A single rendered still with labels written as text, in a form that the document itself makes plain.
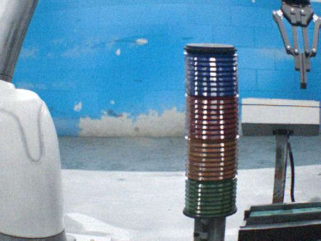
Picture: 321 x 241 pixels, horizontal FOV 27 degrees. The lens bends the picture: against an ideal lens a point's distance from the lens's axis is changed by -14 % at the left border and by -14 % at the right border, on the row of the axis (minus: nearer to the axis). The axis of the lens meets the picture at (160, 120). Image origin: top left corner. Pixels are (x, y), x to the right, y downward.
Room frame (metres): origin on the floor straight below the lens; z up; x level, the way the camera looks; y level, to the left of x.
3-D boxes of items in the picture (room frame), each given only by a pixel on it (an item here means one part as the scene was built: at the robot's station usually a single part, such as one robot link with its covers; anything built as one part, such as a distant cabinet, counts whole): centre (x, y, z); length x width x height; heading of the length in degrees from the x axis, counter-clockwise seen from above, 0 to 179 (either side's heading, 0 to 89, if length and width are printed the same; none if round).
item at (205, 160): (0.81, -0.06, 1.10); 0.06 x 0.06 x 0.04
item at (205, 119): (0.81, -0.06, 1.14); 0.06 x 0.06 x 0.04
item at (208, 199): (0.81, -0.06, 1.05); 0.06 x 0.06 x 0.04
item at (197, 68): (0.81, -0.06, 1.19); 0.06 x 0.06 x 0.04
